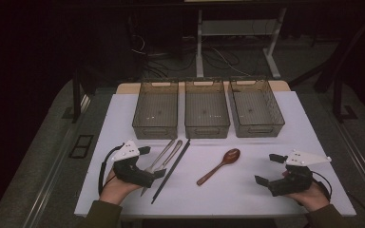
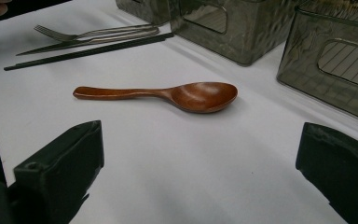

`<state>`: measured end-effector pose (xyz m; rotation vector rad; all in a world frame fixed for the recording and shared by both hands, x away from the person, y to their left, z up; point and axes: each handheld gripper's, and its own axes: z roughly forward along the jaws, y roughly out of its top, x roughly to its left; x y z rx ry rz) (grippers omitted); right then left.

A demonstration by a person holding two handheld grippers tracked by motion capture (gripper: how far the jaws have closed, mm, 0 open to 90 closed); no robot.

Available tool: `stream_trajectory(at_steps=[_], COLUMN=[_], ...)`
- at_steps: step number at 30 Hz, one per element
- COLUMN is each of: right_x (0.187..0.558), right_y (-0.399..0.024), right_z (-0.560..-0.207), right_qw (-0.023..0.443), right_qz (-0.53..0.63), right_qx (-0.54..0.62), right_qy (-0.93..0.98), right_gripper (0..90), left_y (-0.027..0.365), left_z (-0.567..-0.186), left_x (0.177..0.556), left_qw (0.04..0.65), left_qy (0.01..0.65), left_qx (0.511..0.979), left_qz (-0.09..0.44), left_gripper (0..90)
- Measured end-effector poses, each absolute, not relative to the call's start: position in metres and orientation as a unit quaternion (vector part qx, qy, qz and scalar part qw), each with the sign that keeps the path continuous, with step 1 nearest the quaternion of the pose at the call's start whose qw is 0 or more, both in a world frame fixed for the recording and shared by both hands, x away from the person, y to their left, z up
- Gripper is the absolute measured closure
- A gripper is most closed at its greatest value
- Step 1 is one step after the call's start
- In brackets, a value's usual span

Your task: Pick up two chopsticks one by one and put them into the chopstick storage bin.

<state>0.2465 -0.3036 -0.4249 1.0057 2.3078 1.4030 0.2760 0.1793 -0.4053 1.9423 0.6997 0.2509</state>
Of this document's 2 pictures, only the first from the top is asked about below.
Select brown wooden spoon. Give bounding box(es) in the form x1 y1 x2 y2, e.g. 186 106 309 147
196 147 241 187

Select black floor cables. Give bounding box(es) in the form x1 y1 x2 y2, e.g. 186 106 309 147
129 32 240 80

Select person's right hand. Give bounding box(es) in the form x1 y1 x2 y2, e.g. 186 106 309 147
284 181 331 213

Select smoky clear plastic bin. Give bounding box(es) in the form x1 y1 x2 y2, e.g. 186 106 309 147
227 79 286 139
131 80 180 141
183 80 231 140

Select person's left hand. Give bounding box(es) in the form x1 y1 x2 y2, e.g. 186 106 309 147
99 168 143 206

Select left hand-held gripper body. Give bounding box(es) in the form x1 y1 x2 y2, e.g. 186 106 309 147
111 140 156 188

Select white metal stand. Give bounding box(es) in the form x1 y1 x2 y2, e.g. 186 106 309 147
195 8 288 80

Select metal floor rail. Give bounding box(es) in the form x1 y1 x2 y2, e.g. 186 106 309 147
326 117 365 207
20 94 93 228

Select white board table cover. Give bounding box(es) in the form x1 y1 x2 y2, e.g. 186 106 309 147
73 90 357 219

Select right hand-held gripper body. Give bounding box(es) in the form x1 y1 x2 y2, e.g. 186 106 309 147
268 149 333 198

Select metal knife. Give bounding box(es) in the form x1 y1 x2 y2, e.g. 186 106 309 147
140 140 183 198

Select white floor cable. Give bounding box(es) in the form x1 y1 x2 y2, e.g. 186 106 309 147
211 47 253 78

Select black chopstick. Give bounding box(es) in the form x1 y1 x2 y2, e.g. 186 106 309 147
151 138 192 205
150 138 191 205

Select right hand-held gripper cable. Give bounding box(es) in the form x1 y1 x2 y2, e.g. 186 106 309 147
311 170 333 202

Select black metal stand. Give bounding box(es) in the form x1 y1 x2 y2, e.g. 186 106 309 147
61 67 92 124
289 8 365 124

